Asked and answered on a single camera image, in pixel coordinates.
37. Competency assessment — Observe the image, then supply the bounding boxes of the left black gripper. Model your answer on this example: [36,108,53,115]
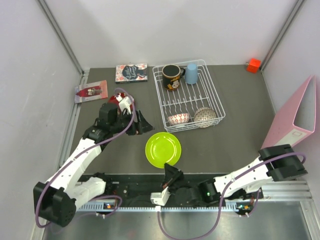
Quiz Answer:
[110,109,155,136]

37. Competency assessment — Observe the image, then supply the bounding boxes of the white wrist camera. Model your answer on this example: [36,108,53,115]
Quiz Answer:
[150,187,171,207]
[116,95,132,115]

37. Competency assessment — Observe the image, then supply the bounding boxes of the black skull mug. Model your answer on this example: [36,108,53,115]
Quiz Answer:
[161,64,186,91]

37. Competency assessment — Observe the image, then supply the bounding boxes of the red floral plate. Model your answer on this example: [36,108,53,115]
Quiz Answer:
[107,92,132,108]

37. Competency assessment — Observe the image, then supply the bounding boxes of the red cover booklet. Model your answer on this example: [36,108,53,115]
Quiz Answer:
[74,80,108,104]

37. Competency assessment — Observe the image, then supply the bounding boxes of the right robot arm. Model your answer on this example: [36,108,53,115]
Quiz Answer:
[152,144,308,208]

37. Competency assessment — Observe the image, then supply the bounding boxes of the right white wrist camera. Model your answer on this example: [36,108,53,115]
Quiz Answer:
[150,187,171,207]

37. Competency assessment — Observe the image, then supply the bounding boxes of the light blue cup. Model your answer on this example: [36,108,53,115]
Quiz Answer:
[185,63,198,85]

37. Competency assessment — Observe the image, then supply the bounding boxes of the grey cable duct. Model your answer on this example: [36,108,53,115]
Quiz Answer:
[77,200,239,213]

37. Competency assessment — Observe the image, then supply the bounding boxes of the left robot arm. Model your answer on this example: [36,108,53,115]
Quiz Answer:
[33,103,154,228]

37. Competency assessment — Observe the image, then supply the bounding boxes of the orange cube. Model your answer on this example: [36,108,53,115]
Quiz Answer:
[246,58,261,74]

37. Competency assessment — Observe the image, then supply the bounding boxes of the beige mesh patterned bowl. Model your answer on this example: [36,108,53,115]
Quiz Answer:
[193,107,217,128]

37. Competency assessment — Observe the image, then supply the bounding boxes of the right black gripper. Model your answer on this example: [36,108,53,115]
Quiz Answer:
[161,162,192,197]

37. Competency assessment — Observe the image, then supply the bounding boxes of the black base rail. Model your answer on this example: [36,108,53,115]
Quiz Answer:
[84,172,266,202]

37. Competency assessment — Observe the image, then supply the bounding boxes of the red white patterned bowl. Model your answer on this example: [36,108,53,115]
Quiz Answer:
[167,113,190,126]

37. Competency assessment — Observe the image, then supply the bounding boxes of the dark floral book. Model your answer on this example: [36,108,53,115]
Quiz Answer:
[115,63,148,84]

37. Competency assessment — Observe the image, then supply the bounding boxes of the white wire dish rack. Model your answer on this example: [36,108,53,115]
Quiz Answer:
[152,59,226,133]

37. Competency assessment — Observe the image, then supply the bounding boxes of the green plate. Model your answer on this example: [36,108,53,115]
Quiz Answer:
[145,132,182,169]

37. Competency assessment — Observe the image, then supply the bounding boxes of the pink ring binder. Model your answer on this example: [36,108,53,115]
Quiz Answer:
[261,75,317,149]

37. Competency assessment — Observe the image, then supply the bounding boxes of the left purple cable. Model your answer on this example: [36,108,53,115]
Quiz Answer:
[34,87,137,228]

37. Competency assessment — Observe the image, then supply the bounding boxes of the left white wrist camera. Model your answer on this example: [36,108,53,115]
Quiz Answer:
[116,95,132,115]

